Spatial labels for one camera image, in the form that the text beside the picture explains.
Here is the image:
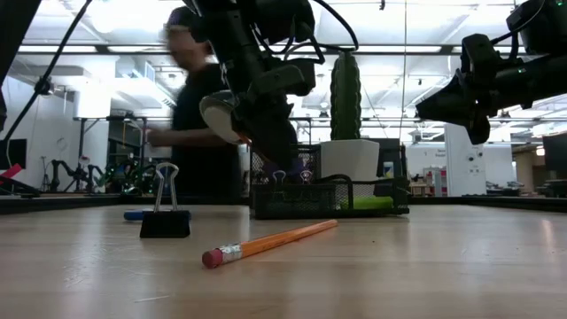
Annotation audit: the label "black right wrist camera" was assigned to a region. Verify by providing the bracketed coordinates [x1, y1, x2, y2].
[460, 33, 501, 88]

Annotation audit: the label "blue handled scissors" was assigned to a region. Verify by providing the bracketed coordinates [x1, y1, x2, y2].
[123, 208, 192, 222]

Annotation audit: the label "person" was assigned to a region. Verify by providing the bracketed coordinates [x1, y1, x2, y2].
[145, 6, 244, 199]

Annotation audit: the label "black ceiling camera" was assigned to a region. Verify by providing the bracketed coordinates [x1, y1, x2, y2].
[34, 75, 53, 97]

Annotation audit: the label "red slanted panel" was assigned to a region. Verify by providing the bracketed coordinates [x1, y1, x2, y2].
[0, 163, 26, 183]

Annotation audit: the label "black mesh desk organizer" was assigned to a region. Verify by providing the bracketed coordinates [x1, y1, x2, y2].
[250, 144, 411, 221]

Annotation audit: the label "green cactus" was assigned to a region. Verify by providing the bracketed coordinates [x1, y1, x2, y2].
[330, 51, 362, 142]

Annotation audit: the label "black gooseneck desk lamp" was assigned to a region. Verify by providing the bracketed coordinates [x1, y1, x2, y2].
[198, 89, 252, 145]

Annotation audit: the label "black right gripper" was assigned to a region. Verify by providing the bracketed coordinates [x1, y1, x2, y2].
[416, 57, 532, 145]

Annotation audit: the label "dark wall monitor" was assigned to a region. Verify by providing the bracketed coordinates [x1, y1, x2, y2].
[0, 139, 27, 172]

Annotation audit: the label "green sticky note pad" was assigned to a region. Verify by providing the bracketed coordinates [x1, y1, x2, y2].
[340, 196, 394, 212]

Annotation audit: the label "white pillar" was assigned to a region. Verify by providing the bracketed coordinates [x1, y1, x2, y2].
[445, 123, 487, 198]

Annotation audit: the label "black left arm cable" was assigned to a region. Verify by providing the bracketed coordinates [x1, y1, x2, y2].
[0, 0, 94, 143]

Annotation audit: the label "thin black rail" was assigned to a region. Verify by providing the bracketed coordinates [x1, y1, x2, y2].
[73, 115, 567, 123]

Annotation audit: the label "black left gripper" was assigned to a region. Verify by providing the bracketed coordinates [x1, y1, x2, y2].
[228, 77, 307, 176]

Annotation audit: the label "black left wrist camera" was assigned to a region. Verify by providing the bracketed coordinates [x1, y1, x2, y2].
[260, 58, 318, 97]

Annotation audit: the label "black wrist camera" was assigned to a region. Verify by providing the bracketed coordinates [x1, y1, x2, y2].
[460, 33, 501, 88]
[260, 58, 318, 97]

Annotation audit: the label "black shelving rack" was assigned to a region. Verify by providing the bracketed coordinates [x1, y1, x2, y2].
[79, 117, 148, 196]

